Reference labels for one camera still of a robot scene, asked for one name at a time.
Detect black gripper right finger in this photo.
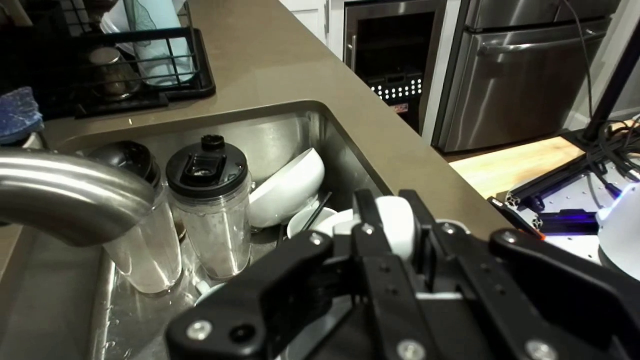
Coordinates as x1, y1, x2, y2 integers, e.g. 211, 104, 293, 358
400, 189, 460, 273

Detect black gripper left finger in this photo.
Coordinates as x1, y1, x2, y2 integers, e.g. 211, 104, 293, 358
352, 189, 393, 263

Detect white mug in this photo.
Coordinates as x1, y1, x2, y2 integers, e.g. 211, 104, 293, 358
328, 194, 422, 263

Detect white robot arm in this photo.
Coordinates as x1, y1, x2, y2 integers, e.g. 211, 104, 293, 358
374, 184, 640, 281

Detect small white cup in sink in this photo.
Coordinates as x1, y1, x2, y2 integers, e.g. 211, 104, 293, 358
286, 208, 335, 237

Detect white plate in sink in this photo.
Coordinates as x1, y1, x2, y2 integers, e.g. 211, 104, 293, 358
248, 147, 324, 227

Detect stainless steel sink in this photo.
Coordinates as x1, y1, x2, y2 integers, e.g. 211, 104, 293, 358
0, 108, 386, 360

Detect blender jar with black lid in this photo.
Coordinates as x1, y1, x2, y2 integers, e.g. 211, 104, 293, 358
167, 133, 251, 280

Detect stainless steel oven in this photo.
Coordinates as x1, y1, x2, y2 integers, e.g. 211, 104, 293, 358
343, 0, 621, 154

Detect chrome kitchen faucet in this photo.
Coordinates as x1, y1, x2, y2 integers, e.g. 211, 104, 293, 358
0, 147, 157, 246

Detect light blue cup in rack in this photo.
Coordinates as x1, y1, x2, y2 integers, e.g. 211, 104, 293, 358
125, 0, 195, 87

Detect black dish drying rack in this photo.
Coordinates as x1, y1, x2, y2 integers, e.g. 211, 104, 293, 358
14, 0, 216, 117

